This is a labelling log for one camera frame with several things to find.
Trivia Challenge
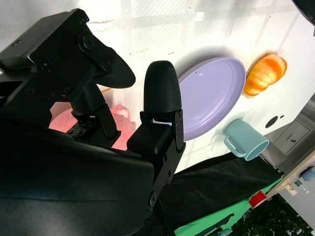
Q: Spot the green cloth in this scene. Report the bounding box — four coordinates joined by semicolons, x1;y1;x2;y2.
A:
173;177;284;236

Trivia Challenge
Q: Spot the orange striped toy bread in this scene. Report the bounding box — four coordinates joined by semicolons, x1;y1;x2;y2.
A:
243;54;288;99

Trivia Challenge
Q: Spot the grey cabinet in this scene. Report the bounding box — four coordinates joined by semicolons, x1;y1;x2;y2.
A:
260;100;315;173

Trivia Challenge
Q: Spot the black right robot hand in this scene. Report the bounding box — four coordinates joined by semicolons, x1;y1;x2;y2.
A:
0;8;187;236

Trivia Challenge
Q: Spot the pink plush pig doll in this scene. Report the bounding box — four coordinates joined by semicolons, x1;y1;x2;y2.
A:
48;104;137;151

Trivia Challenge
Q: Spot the red cylindrical object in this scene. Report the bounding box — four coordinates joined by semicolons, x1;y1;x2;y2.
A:
248;191;268;209

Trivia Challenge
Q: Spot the lavender round plate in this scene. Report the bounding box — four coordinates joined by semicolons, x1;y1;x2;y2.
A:
177;57;247;142

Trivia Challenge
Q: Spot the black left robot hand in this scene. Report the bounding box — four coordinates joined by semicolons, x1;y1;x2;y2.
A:
291;0;315;38

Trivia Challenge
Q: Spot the beige wooden board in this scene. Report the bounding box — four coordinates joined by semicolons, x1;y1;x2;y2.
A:
265;147;315;199

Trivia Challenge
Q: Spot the teal plastic mug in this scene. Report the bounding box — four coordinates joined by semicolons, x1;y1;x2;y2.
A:
222;118;270;162

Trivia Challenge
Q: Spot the black backdrop cloth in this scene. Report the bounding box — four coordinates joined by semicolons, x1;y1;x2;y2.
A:
137;153;284;236

